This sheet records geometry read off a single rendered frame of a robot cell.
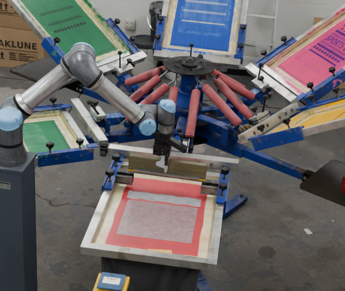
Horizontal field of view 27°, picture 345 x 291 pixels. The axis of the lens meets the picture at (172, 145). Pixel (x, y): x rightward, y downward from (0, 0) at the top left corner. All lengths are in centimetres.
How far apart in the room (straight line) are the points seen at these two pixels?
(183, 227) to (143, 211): 22
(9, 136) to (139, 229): 71
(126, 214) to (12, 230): 53
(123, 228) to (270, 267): 170
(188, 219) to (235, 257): 147
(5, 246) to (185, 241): 86
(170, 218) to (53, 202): 201
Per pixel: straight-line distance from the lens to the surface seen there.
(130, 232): 329
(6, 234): 348
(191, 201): 353
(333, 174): 398
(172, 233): 330
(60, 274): 460
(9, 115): 324
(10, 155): 328
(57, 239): 491
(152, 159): 350
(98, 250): 312
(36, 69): 503
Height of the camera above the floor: 280
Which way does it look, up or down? 27 degrees down
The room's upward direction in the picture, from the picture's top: 4 degrees clockwise
